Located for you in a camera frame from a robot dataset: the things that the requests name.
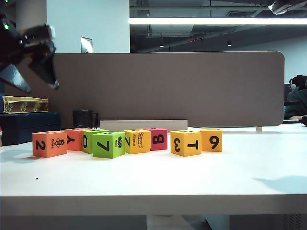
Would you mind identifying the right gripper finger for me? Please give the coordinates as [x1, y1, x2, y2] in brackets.
[273, 0, 307, 14]
[268, 0, 292, 12]

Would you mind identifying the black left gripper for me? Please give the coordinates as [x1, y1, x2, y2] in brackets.
[0, 23, 60, 94]

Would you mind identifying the orange letter block D 2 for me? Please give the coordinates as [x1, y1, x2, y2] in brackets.
[32, 131, 68, 159]

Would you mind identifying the green letter block E 7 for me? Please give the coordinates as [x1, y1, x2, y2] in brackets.
[92, 131, 126, 159]

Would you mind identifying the yellow letter block alligator E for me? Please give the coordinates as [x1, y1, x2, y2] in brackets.
[124, 129, 151, 155]

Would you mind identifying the yellow letter block P 3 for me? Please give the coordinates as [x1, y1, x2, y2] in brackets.
[170, 130, 202, 157]

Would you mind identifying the orange letter block Y 3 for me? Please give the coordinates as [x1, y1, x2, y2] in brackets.
[64, 128, 84, 152]

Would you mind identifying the green letter block D 3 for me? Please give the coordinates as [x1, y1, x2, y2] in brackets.
[82, 128, 110, 154]

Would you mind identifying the red letter block B 4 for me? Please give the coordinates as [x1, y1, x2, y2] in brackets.
[143, 127, 168, 151]

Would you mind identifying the yellow letter block A 9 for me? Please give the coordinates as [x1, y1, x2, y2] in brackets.
[200, 128, 223, 153]

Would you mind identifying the yellow printed box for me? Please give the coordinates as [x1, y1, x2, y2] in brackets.
[2, 95, 50, 114]

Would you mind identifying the dark blue case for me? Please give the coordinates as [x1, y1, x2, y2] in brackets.
[0, 111, 61, 146]

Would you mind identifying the black mug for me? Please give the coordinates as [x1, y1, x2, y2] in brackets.
[72, 109, 99, 129]

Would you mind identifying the seated person in dark top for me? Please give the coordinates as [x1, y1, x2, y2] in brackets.
[284, 74, 307, 120]

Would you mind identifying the long beige box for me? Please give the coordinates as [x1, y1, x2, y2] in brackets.
[99, 119, 189, 132]

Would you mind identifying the grey cabinet with vent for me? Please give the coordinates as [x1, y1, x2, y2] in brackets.
[229, 214, 307, 230]

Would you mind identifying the white table leg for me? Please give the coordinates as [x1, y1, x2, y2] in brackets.
[205, 214, 231, 230]

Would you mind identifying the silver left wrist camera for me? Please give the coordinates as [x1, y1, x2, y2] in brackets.
[23, 23, 57, 46]

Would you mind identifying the small wall sign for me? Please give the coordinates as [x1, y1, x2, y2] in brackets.
[80, 36, 94, 54]

